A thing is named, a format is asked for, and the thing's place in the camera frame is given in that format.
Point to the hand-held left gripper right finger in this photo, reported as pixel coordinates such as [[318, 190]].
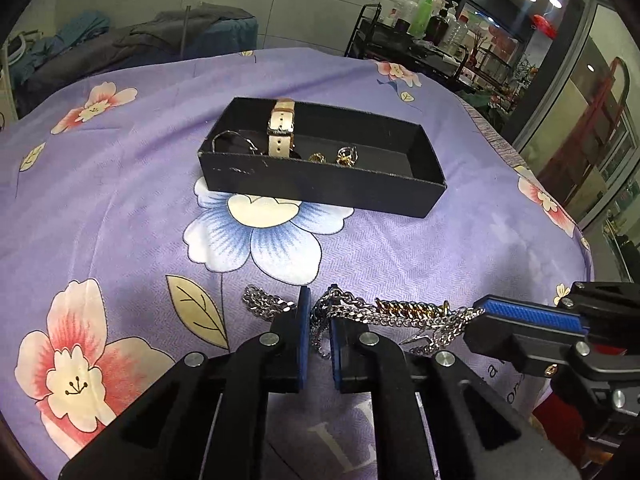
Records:
[[336, 355]]

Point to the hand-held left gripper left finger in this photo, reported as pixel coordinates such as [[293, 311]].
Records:
[[303, 340]]

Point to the row of bottles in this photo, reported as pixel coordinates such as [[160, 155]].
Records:
[[430, 15]]

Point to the black rectangular cardboard box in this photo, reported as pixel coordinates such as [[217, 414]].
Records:
[[325, 190]]

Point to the black metal cart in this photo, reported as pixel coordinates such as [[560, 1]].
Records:
[[400, 55]]

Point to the thin metal pole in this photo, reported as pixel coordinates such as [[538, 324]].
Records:
[[186, 30]]

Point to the massage bed with grey blanket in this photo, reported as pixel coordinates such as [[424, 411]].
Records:
[[150, 35]]

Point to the purple floral printed blanket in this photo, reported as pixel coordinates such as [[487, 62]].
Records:
[[125, 185]]

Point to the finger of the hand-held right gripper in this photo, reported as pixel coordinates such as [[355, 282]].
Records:
[[530, 316], [495, 347]]

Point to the grey heathered mattress edge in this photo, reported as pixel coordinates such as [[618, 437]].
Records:
[[492, 135]]

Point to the teal cloth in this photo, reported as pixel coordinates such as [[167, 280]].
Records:
[[80, 27]]

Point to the red object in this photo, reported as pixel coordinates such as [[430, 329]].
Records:
[[557, 425]]

